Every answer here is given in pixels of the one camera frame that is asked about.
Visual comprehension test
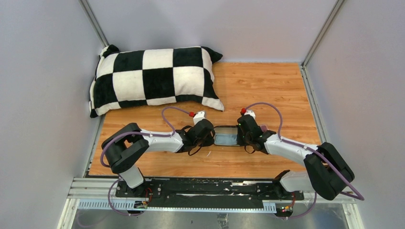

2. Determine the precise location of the light blue cleaning cloth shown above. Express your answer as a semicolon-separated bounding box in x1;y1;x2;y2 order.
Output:
214;134;237;146

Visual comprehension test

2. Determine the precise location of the black glasses case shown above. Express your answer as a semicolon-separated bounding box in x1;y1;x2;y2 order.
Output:
214;125;239;146

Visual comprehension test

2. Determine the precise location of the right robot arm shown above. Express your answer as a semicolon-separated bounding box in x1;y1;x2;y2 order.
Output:
237;114;355;200

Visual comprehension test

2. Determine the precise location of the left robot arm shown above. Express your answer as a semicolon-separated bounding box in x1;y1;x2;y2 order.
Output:
102;119;215;197

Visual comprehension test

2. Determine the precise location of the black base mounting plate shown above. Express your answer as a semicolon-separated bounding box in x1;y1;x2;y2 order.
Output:
115;177;304;209

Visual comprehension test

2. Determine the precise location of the black white checkered pillow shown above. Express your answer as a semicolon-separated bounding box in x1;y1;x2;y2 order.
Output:
89;45;224;118

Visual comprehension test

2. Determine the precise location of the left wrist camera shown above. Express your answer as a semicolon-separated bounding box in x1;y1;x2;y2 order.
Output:
193;111;206;125

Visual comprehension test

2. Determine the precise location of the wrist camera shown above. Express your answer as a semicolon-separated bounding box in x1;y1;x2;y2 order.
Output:
244;110;256;120
193;111;206;125

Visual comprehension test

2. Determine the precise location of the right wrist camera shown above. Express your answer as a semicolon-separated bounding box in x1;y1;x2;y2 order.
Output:
244;110;256;120

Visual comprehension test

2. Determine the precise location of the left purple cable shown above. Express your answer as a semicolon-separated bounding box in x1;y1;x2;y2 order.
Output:
100;106;195;218

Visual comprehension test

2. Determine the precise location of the purple cable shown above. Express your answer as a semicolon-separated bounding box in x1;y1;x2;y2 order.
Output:
100;106;195;218
240;102;365;220

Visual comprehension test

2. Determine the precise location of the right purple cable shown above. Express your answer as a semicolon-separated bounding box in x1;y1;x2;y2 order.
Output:
240;102;365;220

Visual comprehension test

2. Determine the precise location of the aluminium frame rail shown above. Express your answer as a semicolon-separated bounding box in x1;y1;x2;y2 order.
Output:
57;177;364;229

